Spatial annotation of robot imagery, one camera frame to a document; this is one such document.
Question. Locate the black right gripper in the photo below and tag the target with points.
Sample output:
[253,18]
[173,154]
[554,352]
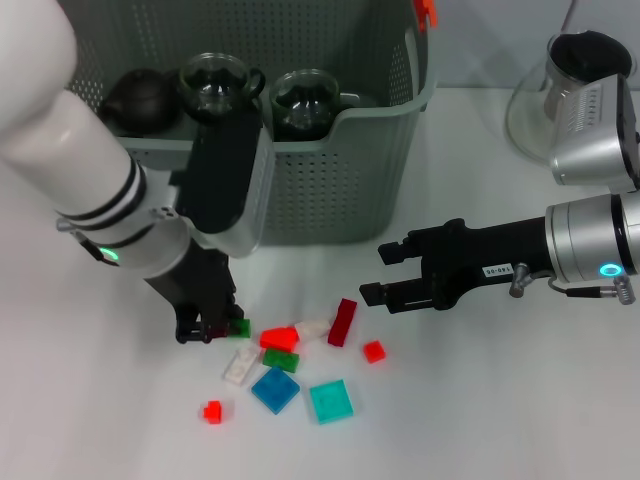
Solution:
[480,255]

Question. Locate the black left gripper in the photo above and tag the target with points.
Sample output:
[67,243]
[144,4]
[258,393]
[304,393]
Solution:
[200,280]

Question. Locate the green stepped brick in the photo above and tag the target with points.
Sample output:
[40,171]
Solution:
[242,327]

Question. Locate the white plate brick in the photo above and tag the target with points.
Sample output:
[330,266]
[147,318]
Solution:
[240,369]

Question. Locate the small red brick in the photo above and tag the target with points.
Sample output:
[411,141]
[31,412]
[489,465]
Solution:
[212,411]
[374,352]

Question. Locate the blue square brick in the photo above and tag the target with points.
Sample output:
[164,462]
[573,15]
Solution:
[275,390]

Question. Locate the teal square brick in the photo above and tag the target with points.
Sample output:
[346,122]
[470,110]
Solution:
[331,402]

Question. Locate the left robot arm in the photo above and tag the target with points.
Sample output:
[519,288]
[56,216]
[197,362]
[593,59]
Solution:
[75,150]

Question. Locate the grey perforated storage basket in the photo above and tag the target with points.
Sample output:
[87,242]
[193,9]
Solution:
[340,190]

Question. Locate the bright red sloped brick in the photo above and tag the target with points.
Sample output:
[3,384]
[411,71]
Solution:
[277,339]

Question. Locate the dark red long brick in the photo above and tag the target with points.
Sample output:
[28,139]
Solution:
[341,322]

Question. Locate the green rectangular brick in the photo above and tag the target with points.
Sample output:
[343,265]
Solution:
[282,360]

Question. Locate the white thick brick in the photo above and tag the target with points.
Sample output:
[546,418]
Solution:
[314,328]

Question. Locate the black clay teapot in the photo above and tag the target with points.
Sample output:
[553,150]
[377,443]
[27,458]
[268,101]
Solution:
[140,102]

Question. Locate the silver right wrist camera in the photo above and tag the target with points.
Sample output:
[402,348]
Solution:
[595,140]

